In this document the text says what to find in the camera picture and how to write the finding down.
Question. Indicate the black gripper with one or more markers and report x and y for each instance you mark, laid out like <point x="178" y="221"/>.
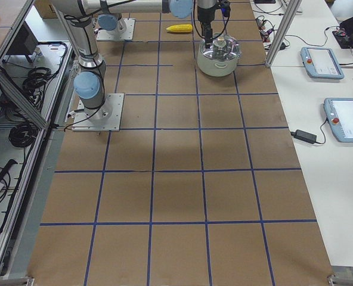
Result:
<point x="205" y="17"/>

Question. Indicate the glass pot lid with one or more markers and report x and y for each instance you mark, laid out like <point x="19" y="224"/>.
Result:
<point x="223" y="48"/>

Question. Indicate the yellow corn cob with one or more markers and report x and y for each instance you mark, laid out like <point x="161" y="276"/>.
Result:
<point x="180" y="28"/>

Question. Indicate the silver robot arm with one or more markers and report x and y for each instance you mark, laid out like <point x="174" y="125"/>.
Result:
<point x="112" y="23"/>
<point x="89" y="85"/>

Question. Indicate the pale green steel pot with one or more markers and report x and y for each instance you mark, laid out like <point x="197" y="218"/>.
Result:
<point x="215" y="68"/>

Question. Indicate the small electronics board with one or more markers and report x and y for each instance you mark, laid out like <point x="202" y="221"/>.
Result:
<point x="265" y="27"/>

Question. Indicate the far blue teach pendant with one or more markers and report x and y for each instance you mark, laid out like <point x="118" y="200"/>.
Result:
<point x="321" y="63"/>

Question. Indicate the blue teach pendant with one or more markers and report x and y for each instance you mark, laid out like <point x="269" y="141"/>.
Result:
<point x="321" y="63"/>
<point x="339" y="112"/>

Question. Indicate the black power adapter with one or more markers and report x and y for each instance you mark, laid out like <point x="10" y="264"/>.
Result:
<point x="304" y="136"/>

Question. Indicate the near blue teach pendant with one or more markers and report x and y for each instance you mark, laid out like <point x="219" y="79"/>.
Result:
<point x="339" y="112"/>

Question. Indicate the cardboard box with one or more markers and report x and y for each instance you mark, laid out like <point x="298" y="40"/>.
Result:
<point x="45" y="9"/>

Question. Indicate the black monitor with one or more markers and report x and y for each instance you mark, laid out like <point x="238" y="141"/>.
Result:
<point x="24" y="43"/>

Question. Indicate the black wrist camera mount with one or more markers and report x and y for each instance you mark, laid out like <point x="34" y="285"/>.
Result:
<point x="224" y="6"/>

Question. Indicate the aluminium frame post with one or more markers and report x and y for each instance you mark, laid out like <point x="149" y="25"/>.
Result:
<point x="281" y="31"/>

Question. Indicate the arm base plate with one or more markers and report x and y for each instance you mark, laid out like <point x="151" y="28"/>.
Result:
<point x="107" y="118"/>
<point x="104" y="36"/>

